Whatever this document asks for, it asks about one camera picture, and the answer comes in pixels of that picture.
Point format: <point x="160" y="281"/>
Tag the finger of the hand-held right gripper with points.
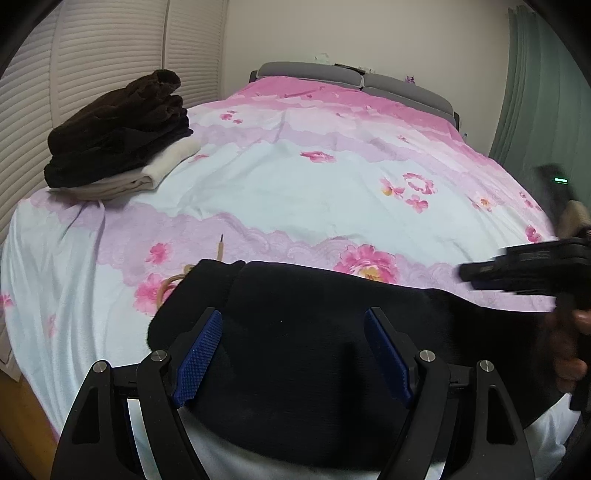
<point x="512" y="277"/>
<point x="540" y="250"/>

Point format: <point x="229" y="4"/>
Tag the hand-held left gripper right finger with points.
<point x="388" y="357"/>

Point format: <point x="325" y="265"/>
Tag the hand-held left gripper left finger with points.
<point x="199" y="357"/>

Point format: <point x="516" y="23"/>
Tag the person's right hand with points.
<point x="569" y="369"/>

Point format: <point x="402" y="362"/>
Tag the green curtain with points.
<point x="535" y="83"/>

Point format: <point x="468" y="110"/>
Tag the grey padded headboard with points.
<point x="397" y="87"/>

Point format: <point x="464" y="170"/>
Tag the pink floral bed sheet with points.
<point x="295" y="194"/>

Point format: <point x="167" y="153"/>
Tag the folded beige garment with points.
<point x="111" y="188"/>

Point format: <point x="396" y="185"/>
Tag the folded white garment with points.
<point x="168" y="159"/>

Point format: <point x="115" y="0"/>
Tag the folded black garment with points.
<point x="92" y="166"/>

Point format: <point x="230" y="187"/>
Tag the folded dark brown garment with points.
<point x="124" y="115"/>

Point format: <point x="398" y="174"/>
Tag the white louvered closet door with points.
<point x="106" y="50"/>
<point x="196" y="41"/>
<point x="23" y="129"/>

